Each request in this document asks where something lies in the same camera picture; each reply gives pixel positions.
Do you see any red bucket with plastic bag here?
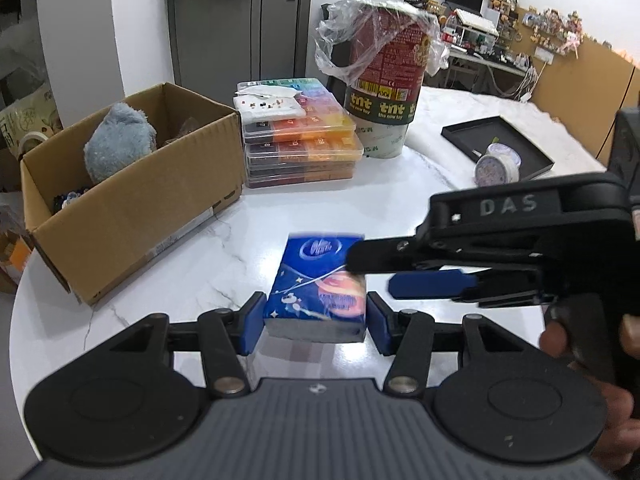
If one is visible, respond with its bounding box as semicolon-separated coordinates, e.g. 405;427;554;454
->
313;0;451;160

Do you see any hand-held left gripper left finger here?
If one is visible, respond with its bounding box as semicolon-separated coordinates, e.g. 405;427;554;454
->
106;291;269;397

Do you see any blue tissue packet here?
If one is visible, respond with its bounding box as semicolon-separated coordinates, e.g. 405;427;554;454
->
263;232;369;344

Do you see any grey plush toy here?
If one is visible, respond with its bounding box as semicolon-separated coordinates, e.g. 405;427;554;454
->
83;102;159;184

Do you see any dark chair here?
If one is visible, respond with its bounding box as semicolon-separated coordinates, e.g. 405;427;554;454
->
327;40;352;92

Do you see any cork board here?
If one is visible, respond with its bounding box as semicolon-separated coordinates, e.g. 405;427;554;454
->
517;5;640;165

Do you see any grey door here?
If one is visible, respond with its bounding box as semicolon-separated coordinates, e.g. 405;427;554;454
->
165;0;315;92

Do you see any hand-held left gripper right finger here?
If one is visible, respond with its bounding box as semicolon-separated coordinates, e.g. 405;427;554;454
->
366;291;522;395

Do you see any tape roll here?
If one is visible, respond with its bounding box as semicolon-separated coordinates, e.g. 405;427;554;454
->
19;132;52;155

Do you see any white card packet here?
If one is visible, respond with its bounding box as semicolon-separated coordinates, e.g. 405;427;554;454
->
234;84;304;122

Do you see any yellow printed bag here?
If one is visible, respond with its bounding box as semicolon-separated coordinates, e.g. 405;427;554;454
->
0;82;64;163

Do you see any stack of colourful bead organizers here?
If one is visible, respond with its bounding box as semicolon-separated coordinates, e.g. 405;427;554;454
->
234;77;365;191

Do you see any row of small figurines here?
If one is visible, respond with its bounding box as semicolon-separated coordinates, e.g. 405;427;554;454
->
521;6;586;57

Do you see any white fluffy cloth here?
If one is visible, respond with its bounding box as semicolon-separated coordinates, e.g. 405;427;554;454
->
404;85;609;197

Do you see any person's right hand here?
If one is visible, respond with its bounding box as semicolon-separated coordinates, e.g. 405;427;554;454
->
538;312;640;477

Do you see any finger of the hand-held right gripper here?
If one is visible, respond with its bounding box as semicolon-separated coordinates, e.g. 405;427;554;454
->
387;268;482;302
344;235;442;277

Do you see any brown cardboard box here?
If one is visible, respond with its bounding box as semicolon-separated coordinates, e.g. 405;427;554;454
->
19;82;246;307

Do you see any black tray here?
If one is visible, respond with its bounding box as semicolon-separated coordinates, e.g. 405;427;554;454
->
440;115;556;181

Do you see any cluttered white desk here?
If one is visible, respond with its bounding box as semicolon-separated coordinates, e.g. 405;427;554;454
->
425;7;540;102

